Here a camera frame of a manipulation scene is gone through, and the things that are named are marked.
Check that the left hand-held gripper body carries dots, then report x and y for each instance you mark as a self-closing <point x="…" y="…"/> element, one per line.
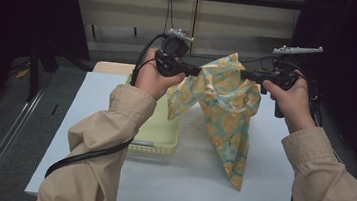
<point x="171" y="57"/>

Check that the black curtain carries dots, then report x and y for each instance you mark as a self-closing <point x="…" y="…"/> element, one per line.
<point x="354" y="65"/>
<point x="18" y="6"/>

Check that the person's left hand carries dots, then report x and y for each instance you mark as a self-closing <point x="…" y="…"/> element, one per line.
<point x="150" y="80"/>

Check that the fruit print cloth bag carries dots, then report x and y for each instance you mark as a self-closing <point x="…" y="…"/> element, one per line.
<point x="228" y="119"/>

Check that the cream perforated plastic basket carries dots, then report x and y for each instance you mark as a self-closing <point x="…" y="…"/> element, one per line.
<point x="159" y="135"/>

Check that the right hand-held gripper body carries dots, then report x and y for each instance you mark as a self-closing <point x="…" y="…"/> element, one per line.
<point x="281" y="74"/>

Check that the metal floor rail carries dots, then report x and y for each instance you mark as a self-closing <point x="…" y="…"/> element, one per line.
<point x="0" y="152"/>

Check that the person's right hand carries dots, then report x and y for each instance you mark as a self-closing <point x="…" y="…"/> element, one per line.
<point x="293" y="106"/>

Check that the black metal stand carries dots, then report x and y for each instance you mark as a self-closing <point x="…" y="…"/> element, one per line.
<point x="34" y="72"/>

